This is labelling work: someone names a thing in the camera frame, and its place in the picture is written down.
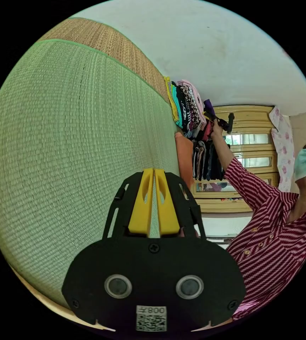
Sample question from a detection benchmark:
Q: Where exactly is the bed with green woven mat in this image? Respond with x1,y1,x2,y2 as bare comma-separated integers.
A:
0,17,181,333

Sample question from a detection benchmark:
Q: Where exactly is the person's right forearm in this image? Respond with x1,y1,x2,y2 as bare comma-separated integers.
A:
213,134,236,170

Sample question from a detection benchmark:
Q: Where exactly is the person's right hand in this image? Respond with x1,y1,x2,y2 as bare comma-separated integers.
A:
210,119,225,140

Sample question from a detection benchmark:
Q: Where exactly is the person's body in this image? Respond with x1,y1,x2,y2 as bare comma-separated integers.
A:
223,132,306,321

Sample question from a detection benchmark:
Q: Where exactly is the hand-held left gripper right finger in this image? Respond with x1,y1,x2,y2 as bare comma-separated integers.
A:
154,169,181,231

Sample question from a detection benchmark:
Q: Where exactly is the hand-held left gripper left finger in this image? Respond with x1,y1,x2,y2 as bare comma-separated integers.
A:
127,168,154,231

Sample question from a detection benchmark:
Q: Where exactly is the yellow wooden cupboard with glass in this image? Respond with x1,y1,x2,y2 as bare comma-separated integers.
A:
190,104,282,214

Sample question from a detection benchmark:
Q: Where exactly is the pile of clothes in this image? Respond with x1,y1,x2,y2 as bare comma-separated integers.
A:
163,75,232,188

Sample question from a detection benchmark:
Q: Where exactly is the person's left hand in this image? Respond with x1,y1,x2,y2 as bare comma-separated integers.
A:
180,225,199,239

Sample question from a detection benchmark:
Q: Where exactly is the white curtain with pink flowers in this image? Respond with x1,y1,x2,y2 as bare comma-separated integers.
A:
268,106,296,192

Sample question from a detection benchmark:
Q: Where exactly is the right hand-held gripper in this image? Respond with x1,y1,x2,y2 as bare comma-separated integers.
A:
203,111,230,131

